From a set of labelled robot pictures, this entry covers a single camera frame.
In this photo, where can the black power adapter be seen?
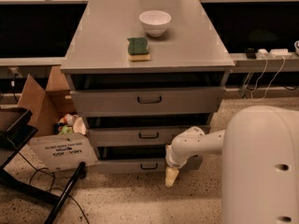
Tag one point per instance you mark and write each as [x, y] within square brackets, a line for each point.
[250, 53]

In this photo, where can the crumpled trash in box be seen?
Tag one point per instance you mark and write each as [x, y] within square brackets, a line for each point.
[70, 124]

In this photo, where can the white ceramic bowl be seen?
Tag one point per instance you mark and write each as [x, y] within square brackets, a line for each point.
[155, 22]

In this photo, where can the grey top drawer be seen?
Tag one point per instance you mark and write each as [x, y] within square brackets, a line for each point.
[130, 102]

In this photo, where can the black stand frame left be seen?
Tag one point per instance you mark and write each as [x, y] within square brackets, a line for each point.
[19, 172]

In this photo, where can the white power strip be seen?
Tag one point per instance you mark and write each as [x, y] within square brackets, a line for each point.
[274, 53]

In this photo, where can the green yellow sponge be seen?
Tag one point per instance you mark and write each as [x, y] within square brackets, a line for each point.
[138, 49]

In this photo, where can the grey bottom drawer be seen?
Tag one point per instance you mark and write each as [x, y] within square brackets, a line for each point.
[131, 159]

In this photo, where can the brown cardboard box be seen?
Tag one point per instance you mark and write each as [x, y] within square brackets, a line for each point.
[57, 151]

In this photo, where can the grey drawer cabinet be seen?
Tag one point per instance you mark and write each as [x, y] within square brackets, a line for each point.
[189, 54]

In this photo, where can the grey middle drawer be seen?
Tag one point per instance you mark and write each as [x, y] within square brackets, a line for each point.
[120, 137]

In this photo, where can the grey drawer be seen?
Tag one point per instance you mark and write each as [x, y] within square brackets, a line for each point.
[130, 102]
[131, 159]
[120, 137]

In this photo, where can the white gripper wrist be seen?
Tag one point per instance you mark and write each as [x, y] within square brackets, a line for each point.
[172, 161]

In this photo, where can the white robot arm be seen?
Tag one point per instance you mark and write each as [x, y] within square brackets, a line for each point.
[260, 164]

